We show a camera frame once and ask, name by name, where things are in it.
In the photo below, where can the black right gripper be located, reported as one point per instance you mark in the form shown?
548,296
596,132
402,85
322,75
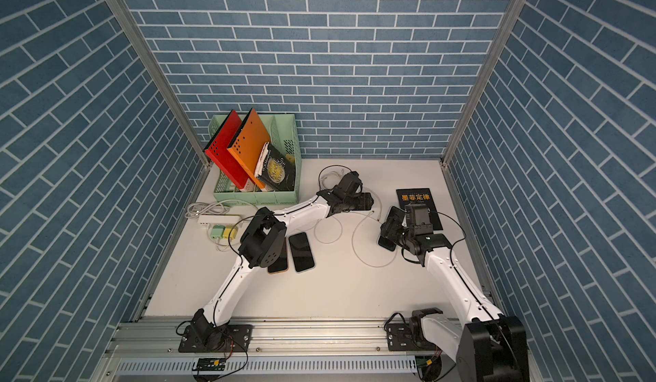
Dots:
403,245

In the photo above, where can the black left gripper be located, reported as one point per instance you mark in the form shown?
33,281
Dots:
364,202

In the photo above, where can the black phone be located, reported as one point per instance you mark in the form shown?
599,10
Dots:
392,229

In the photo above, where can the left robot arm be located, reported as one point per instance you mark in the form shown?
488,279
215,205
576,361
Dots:
260,246

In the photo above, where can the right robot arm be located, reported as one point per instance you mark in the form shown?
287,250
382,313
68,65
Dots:
484,343

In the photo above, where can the black book with deer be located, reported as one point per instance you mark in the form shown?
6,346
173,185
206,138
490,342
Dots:
420,196

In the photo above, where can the black Moon and Sixpence book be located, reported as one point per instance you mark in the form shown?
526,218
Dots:
275,170

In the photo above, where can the green plastic file organizer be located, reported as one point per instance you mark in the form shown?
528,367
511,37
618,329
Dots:
282,129

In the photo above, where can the orange book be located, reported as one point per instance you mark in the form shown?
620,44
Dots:
247,144

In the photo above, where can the green and yellow plug adapters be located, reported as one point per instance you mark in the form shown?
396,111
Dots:
219,232

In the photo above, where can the red book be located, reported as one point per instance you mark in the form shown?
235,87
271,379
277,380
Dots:
217,151

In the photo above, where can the small black controller box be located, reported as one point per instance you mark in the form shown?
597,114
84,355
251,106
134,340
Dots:
210,365

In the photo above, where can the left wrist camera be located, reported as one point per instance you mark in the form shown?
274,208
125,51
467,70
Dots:
350,184

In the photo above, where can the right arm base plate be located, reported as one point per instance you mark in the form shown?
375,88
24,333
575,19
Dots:
400,338

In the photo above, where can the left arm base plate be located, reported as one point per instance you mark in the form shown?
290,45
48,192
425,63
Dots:
229,338

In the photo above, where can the aluminium rail frame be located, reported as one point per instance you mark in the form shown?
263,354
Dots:
148,350

